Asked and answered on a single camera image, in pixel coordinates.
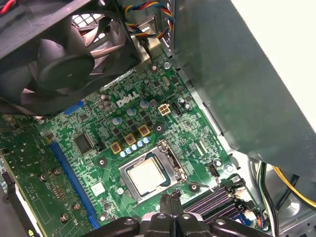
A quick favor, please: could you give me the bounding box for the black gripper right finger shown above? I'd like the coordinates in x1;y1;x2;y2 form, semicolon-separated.
171;190;274;237

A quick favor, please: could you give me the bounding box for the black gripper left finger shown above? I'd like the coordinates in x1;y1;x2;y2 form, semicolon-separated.
85;194;175;237

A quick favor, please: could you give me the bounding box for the silver CPU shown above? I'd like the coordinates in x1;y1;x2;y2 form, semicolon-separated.
128;159;172;196

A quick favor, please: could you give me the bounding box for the metal socket cover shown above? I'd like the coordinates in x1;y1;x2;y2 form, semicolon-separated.
118;140;187;205

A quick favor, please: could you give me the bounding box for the CPU socket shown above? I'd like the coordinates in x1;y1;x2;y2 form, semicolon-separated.
118;140;188;205

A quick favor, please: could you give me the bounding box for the green motherboard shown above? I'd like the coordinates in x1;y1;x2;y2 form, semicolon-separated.
34;44;262;237

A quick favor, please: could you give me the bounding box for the long blue expansion slot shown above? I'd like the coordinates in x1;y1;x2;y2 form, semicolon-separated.
49;142;101;229

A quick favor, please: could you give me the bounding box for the black PC case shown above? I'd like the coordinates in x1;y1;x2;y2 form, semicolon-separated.
0;0;316;237

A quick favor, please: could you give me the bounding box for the short blue expansion slot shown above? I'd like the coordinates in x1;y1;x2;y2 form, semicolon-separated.
63;99;86;116

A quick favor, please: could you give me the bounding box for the grey Dell power supply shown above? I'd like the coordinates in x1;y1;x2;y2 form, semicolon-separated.
172;0;316;176

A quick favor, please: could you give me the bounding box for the black case fan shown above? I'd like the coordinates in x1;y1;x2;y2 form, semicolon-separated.
0;0;143;117

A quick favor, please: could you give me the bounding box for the wire locking lever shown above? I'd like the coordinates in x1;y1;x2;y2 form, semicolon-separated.
186;181;222;195

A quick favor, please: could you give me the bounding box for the white green wire bundle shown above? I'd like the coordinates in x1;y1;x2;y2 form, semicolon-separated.
256;162;282;237

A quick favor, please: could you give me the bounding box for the yellow wire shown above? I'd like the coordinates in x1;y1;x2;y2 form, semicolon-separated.
273;165;316;210

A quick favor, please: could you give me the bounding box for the multicolour twisted wire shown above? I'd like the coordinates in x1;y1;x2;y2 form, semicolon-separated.
123;2;175;40

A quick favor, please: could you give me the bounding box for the thin red wire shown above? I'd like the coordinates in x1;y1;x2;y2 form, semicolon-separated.
0;0;17;14

